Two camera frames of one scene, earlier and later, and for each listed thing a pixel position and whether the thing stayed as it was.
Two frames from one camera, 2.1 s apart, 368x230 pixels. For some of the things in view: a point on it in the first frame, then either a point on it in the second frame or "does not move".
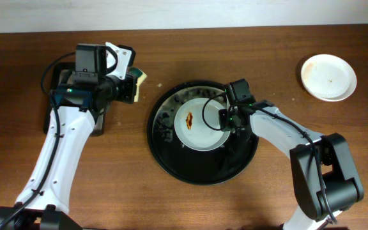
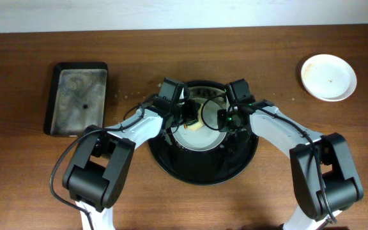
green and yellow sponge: x=141 y=76 to x=200 y=120
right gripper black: x=223 y=119 does not move
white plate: x=328 y=77 does not move
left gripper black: x=130 y=88 to x=190 y=113
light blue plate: x=197 y=124 does not move
